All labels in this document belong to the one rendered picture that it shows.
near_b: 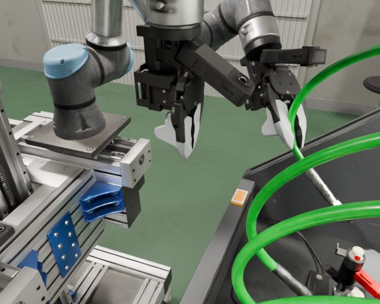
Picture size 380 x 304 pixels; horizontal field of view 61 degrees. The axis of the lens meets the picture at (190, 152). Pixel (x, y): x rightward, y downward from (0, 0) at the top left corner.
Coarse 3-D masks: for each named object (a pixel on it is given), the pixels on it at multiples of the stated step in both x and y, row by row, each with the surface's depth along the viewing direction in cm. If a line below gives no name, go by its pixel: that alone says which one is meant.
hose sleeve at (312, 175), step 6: (312, 168) 59; (306, 174) 59; (312, 174) 59; (312, 180) 59; (318, 180) 58; (318, 186) 58; (324, 186) 58; (324, 192) 58; (330, 192) 58; (324, 198) 59; (330, 198) 58; (336, 198) 58
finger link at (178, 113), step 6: (180, 96) 45; (180, 102) 45; (174, 108) 45; (180, 108) 44; (174, 114) 45; (180, 114) 45; (186, 114) 47; (174, 120) 45; (180, 120) 45; (174, 126) 47; (180, 126) 46; (180, 132) 47; (180, 138) 48
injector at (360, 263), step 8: (328, 264) 54; (344, 264) 51; (352, 264) 49; (360, 264) 49; (328, 272) 53; (336, 272) 53; (344, 272) 51; (352, 272) 50; (336, 280) 53; (344, 280) 52; (352, 280) 51; (336, 288) 55; (344, 288) 53
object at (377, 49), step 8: (368, 48) 44; (376, 48) 43; (352, 56) 46; (360, 56) 45; (368, 56) 44; (336, 64) 48; (344, 64) 47; (320, 72) 50; (328, 72) 49; (312, 80) 52; (320, 80) 51; (304, 88) 53; (312, 88) 52; (296, 96) 55; (304, 96) 54; (296, 104) 55; (288, 112) 57; (296, 112) 57; (296, 144) 59; (296, 152) 59
